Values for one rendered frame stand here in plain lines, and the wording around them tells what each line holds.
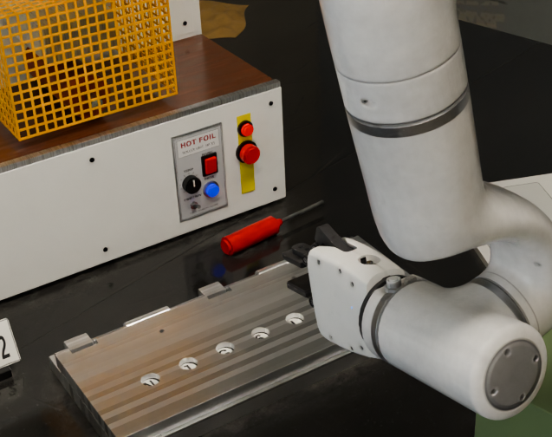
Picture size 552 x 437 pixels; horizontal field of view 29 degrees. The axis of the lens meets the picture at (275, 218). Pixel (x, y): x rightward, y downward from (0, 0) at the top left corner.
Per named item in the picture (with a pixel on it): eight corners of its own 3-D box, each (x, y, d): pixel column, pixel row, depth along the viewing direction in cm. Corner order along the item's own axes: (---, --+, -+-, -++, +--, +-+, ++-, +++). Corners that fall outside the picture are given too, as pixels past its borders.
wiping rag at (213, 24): (238, 42, 216) (237, 35, 215) (152, 41, 218) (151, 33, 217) (256, 1, 234) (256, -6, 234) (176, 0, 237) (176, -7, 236)
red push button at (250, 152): (243, 170, 153) (241, 148, 152) (236, 165, 155) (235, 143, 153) (263, 163, 155) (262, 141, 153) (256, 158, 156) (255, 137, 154)
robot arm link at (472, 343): (442, 257, 99) (365, 314, 96) (546, 300, 88) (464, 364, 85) (467, 329, 102) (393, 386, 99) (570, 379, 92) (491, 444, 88)
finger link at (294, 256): (310, 247, 108) (276, 231, 114) (315, 276, 109) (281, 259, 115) (337, 237, 109) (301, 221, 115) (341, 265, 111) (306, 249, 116)
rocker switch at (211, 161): (205, 179, 151) (204, 159, 150) (202, 176, 152) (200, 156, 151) (220, 173, 153) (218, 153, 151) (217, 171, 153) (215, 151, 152)
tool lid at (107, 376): (120, 453, 116) (118, 440, 115) (52, 360, 130) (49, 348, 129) (440, 309, 135) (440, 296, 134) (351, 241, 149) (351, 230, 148)
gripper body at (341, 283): (360, 281, 97) (294, 250, 107) (374, 381, 101) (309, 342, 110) (425, 254, 101) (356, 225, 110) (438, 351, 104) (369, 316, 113)
